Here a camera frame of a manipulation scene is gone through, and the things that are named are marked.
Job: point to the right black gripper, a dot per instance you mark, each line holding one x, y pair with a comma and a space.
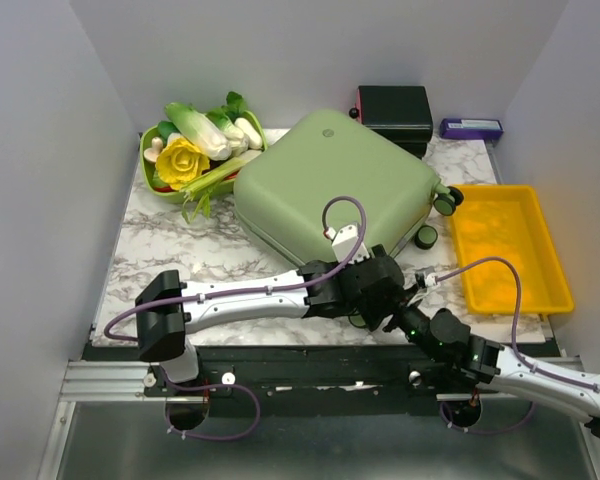
403, 306

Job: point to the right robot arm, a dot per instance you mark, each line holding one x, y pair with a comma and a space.
444, 339

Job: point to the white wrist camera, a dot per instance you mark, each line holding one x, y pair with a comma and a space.
343, 242
426, 281

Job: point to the mushroom toy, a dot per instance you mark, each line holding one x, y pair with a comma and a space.
152, 153

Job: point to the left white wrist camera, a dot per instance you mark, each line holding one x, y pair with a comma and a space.
343, 242

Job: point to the yellow plastic tray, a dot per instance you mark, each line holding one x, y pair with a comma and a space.
507, 221

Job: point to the black stacked case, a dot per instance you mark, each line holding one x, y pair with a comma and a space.
400, 114

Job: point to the green leafy vegetable toy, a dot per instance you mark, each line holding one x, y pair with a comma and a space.
235, 105

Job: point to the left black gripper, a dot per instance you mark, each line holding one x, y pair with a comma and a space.
378, 251

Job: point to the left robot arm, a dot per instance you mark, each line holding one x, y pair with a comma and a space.
170, 309

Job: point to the white radish toy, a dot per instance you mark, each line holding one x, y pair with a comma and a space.
254, 139

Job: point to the purple box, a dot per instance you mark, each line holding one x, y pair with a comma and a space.
470, 129

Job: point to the bok choy toy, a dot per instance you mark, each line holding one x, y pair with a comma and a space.
236, 138

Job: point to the green hard-shell suitcase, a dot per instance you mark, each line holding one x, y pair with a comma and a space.
321, 173

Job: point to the green vegetable basket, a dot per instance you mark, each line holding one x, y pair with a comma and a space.
152, 181

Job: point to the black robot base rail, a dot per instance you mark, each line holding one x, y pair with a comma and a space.
310, 381

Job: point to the yellow cabbage toy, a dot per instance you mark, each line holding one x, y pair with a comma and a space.
180, 163

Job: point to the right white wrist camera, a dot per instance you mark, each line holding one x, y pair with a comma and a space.
426, 281

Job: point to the celery stalk toy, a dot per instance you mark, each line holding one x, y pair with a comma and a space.
198, 193

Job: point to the napa cabbage toy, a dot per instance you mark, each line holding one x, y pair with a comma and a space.
199, 130

